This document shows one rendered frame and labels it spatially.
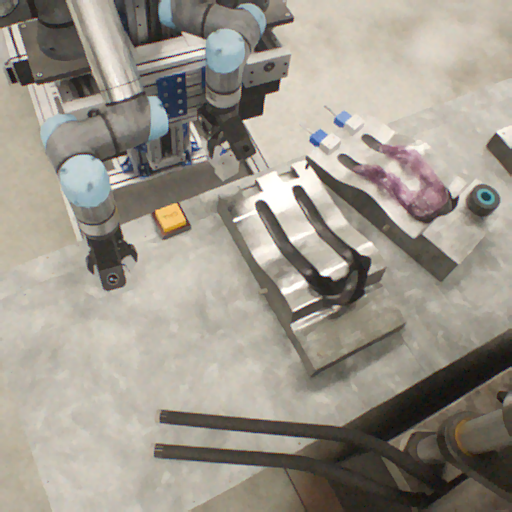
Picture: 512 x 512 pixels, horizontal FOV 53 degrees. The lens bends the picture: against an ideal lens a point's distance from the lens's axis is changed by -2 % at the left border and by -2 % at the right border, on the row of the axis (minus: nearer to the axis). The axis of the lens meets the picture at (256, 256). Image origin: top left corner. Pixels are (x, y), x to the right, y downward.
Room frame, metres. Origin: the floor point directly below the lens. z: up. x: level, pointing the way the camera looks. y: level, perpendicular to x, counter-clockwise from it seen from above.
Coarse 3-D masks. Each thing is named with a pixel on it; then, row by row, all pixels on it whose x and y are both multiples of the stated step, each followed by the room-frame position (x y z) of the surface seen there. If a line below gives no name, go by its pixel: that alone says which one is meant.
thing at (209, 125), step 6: (204, 90) 0.82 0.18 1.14; (198, 108) 0.82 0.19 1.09; (204, 108) 0.82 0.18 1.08; (210, 108) 0.78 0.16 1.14; (216, 108) 0.77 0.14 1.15; (222, 108) 0.77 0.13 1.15; (228, 108) 0.78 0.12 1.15; (234, 108) 0.79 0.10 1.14; (198, 114) 0.81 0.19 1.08; (204, 114) 0.80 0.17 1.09; (210, 114) 0.81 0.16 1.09; (216, 114) 0.79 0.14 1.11; (198, 120) 0.81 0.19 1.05; (204, 120) 0.79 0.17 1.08; (210, 120) 0.79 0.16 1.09; (204, 126) 0.81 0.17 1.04; (210, 126) 0.78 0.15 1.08; (216, 126) 0.77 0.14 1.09; (210, 132) 0.78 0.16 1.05; (216, 132) 0.76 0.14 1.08; (222, 132) 0.77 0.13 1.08; (216, 138) 0.76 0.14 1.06; (222, 138) 0.77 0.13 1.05
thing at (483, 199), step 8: (480, 184) 0.87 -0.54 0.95; (472, 192) 0.84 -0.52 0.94; (480, 192) 0.85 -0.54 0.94; (488, 192) 0.85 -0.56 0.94; (496, 192) 0.86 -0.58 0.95; (472, 200) 0.82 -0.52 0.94; (480, 200) 0.82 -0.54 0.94; (488, 200) 0.84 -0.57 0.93; (496, 200) 0.83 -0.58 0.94; (472, 208) 0.81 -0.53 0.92; (480, 208) 0.80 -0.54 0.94; (488, 208) 0.80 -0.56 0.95
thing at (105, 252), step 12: (96, 240) 0.42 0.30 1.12; (108, 240) 0.43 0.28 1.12; (96, 252) 0.40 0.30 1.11; (108, 252) 0.41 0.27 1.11; (96, 264) 0.38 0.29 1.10; (108, 264) 0.39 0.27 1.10; (120, 264) 0.40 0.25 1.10; (108, 276) 0.37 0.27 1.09; (120, 276) 0.38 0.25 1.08; (108, 288) 0.35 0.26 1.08
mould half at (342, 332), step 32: (224, 192) 0.73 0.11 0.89; (288, 192) 0.77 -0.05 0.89; (320, 192) 0.79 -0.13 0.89; (256, 224) 0.66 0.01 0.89; (288, 224) 0.68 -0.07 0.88; (256, 256) 0.58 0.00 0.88; (320, 256) 0.59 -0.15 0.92; (288, 288) 0.48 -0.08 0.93; (384, 288) 0.57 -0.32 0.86; (288, 320) 0.43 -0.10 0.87; (320, 320) 0.45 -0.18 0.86; (352, 320) 0.47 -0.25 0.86; (384, 320) 0.48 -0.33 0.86; (352, 352) 0.40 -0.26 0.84
